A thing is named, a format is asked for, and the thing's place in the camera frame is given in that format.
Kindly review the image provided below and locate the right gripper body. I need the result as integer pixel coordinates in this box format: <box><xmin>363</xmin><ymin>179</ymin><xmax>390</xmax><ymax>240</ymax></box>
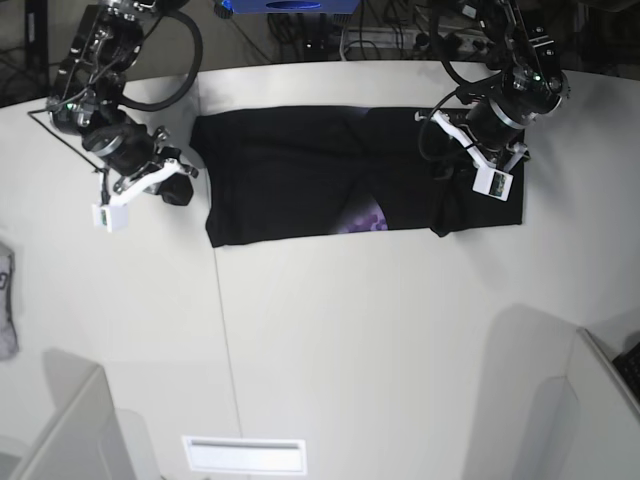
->
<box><xmin>46</xmin><ymin>64</ymin><xmax>163</xmax><ymax>175</ymax></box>

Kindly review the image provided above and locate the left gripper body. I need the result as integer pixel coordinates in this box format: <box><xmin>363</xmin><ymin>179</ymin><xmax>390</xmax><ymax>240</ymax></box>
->
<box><xmin>449</xmin><ymin>49</ymin><xmax>569</xmax><ymax>150</ymax></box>

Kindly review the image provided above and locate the black T-shirt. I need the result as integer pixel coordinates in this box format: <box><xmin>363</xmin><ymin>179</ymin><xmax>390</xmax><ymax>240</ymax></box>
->
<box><xmin>190</xmin><ymin>106</ymin><xmax>524</xmax><ymax>247</ymax></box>

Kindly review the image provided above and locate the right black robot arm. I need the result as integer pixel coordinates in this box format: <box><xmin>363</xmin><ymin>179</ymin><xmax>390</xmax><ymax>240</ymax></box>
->
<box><xmin>44</xmin><ymin>1</ymin><xmax>203</xmax><ymax>206</ymax></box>

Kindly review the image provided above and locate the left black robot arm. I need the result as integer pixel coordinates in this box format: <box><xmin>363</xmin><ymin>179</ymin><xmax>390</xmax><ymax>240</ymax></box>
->
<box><xmin>429</xmin><ymin>1</ymin><xmax>570</xmax><ymax>151</ymax></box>

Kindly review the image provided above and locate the white power strip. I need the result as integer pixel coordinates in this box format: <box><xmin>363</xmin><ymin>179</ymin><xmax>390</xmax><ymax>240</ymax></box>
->
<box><xmin>344</xmin><ymin>26</ymin><xmax>496</xmax><ymax>59</ymax></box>

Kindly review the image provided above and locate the blue box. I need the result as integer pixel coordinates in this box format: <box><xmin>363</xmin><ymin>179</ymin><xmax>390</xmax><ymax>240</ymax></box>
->
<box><xmin>220</xmin><ymin>0</ymin><xmax>360</xmax><ymax>14</ymax></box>

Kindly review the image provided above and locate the grey cloth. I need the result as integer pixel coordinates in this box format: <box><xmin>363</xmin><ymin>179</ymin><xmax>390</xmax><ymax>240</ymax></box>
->
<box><xmin>0</xmin><ymin>244</ymin><xmax>19</xmax><ymax>361</ymax></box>

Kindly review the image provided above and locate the white slotted plate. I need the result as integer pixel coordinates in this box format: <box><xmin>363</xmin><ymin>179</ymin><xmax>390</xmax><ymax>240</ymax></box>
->
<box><xmin>182</xmin><ymin>436</ymin><xmax>308</xmax><ymax>476</ymax></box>

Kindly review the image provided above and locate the left grey partition panel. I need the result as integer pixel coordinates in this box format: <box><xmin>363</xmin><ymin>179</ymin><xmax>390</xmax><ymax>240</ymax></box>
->
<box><xmin>1</xmin><ymin>365</ymin><xmax>136</xmax><ymax>479</ymax></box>

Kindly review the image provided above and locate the grey partition panel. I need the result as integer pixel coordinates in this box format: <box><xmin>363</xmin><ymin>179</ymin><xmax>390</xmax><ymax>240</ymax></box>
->
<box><xmin>514</xmin><ymin>328</ymin><xmax>640</xmax><ymax>480</ymax></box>
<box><xmin>1</xmin><ymin>365</ymin><xmax>136</xmax><ymax>479</ymax></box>

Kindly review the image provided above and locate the black keyboard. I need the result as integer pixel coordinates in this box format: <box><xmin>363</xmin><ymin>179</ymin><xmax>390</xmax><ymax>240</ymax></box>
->
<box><xmin>613</xmin><ymin>344</ymin><xmax>640</xmax><ymax>396</ymax></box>

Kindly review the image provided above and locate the right grey partition panel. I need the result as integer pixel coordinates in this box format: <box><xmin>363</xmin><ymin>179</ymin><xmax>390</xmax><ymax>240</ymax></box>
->
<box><xmin>514</xmin><ymin>328</ymin><xmax>640</xmax><ymax>480</ymax></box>

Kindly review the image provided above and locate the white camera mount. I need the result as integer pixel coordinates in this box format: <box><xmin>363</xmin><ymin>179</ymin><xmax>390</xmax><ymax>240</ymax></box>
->
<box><xmin>414</xmin><ymin>109</ymin><xmax>529</xmax><ymax>202</ymax></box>
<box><xmin>92</xmin><ymin>158</ymin><xmax>199</xmax><ymax>233</ymax></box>

